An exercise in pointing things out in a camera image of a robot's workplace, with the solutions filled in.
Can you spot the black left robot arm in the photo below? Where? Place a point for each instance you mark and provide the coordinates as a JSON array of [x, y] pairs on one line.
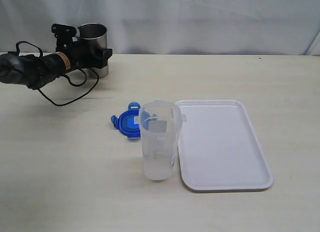
[[33, 71]]

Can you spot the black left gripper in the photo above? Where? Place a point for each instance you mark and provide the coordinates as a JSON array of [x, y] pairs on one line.
[[77, 52]]

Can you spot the white rectangular plastic tray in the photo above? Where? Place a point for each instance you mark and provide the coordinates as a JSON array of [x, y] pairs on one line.
[[218, 148]]

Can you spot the clear plastic container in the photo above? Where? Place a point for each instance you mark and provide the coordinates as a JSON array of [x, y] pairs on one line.
[[160, 123]]

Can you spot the blue plastic lid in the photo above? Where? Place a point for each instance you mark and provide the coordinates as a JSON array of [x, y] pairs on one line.
[[129, 123]]

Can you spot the stainless steel cup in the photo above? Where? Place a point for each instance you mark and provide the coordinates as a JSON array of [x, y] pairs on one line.
[[94, 36]]

